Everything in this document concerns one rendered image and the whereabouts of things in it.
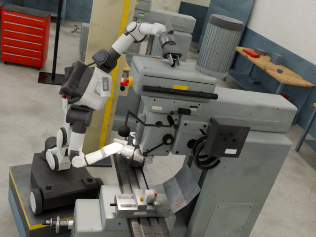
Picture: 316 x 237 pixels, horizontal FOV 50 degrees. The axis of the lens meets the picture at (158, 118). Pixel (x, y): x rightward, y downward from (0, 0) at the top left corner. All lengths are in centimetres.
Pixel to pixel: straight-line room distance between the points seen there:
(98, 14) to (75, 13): 743
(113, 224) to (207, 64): 121
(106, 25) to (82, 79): 149
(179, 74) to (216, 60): 23
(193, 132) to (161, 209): 54
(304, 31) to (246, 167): 573
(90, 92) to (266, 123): 117
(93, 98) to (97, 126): 186
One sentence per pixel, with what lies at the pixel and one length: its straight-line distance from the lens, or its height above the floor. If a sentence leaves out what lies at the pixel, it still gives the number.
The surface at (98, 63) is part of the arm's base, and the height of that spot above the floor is 173.
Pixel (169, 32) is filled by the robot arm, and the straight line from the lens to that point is 205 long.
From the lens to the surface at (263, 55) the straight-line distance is 827.
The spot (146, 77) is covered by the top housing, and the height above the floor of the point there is 185.
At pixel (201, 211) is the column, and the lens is 240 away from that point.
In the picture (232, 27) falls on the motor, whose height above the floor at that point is 218.
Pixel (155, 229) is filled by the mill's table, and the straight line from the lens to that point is 221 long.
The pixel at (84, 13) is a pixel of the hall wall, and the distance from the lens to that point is 1102.
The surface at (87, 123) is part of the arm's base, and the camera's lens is 218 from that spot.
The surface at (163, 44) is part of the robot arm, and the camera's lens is 203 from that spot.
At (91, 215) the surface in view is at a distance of 249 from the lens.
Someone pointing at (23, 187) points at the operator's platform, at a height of 40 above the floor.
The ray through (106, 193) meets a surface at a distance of 250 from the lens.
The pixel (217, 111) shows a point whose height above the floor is 168.
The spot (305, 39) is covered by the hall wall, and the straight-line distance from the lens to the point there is 768.
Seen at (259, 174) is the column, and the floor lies 130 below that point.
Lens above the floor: 246
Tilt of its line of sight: 26 degrees down
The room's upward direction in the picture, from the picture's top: 14 degrees clockwise
